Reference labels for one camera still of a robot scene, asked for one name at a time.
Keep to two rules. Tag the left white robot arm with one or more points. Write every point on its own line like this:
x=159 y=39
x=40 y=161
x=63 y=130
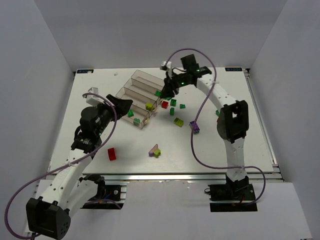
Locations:
x=50 y=214

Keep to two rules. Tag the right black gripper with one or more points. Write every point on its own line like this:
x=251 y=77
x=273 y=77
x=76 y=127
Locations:
x=172 y=81

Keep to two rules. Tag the green curved lego piece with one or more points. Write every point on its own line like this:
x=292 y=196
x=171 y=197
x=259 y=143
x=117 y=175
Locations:
x=182 y=106

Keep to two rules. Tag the green and lime lego stack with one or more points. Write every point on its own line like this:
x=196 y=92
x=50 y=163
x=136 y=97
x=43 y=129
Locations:
x=149 y=106

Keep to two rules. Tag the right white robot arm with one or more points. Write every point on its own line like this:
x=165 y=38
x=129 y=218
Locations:
x=232 y=122

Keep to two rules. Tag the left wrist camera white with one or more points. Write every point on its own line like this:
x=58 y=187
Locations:
x=92 y=99

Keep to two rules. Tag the blue label corner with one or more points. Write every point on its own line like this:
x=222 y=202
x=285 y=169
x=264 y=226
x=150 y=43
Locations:
x=85 y=71
x=233 y=69

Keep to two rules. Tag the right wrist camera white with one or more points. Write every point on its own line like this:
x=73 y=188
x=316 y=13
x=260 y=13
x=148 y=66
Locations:
x=167 y=67

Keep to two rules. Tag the green square lego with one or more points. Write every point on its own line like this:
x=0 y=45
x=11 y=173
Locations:
x=130 y=113

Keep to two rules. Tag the lime square lego brick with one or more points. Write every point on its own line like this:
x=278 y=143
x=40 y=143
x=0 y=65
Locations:
x=179 y=122

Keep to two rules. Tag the green square lego upside-down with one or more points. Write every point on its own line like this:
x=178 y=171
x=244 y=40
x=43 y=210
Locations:
x=173 y=102

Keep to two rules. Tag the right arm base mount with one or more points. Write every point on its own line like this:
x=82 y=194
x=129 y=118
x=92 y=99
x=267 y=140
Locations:
x=222 y=200

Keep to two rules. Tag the red lego brick front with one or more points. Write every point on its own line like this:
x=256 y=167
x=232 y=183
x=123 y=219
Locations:
x=111 y=154

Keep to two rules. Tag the blue label left corner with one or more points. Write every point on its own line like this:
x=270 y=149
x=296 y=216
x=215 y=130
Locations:
x=85 y=71

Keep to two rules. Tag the green long lego brick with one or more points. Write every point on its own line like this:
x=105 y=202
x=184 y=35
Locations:
x=158 y=93

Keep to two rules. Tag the red square lego brick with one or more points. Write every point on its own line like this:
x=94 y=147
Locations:
x=164 y=104

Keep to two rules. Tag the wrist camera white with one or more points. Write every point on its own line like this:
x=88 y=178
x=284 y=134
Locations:
x=167 y=67
x=92 y=99

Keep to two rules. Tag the clear container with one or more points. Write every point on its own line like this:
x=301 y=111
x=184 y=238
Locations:
x=145 y=88
x=140 y=98
x=147 y=76
x=125 y=115

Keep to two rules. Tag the green lego with number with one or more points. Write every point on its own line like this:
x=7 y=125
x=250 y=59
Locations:
x=172 y=111

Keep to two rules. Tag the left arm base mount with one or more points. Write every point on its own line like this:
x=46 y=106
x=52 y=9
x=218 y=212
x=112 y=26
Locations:
x=108 y=196

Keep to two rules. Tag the blue label right corner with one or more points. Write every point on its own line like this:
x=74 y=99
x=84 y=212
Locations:
x=233 y=69

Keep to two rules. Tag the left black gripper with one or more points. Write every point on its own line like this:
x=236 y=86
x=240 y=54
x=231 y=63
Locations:
x=110 y=107

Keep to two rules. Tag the purple and lime lego stack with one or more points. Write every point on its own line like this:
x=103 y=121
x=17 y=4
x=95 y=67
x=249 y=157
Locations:
x=155 y=151

